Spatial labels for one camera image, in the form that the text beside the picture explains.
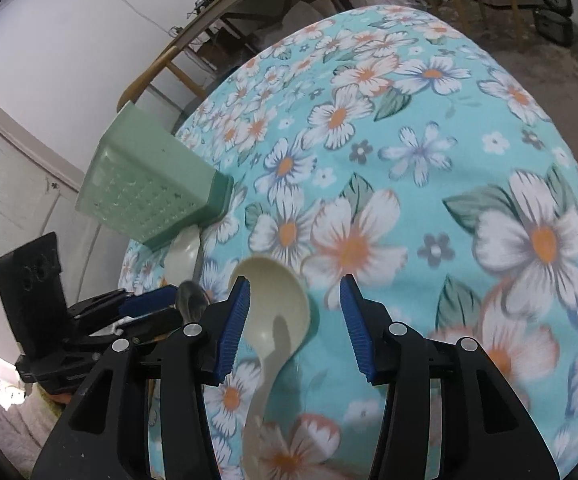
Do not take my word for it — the floral turquoise tablecloth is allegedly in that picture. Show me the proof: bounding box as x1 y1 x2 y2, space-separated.
176 6 578 479

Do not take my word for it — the black rice cooker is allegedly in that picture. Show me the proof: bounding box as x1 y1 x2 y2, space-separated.
533 0 574 48

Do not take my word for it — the white door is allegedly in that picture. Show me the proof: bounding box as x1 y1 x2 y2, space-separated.
0 79 88 361

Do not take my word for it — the metal spoon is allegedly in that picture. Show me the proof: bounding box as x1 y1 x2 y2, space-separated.
175 281 210 324

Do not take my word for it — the beige plastic spoon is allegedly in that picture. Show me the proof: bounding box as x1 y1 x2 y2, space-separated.
231 256 310 479

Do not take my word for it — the wooden desk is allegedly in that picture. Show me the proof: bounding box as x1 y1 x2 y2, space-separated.
116 0 376 111

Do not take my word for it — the green plastic utensil holder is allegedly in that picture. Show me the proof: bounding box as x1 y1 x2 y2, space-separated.
75 102 234 252

